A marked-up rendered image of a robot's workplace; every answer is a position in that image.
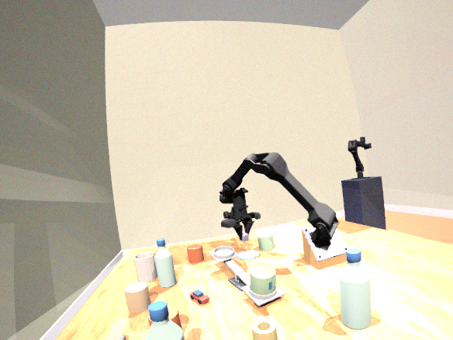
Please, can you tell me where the white round dish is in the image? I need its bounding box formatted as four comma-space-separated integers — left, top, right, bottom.
238, 250, 259, 260

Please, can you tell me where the white balance beam with end pans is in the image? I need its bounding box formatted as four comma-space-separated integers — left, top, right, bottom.
209, 246, 285, 306

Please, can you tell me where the red toy car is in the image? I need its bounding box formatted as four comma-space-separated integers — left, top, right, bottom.
190, 290, 209, 304

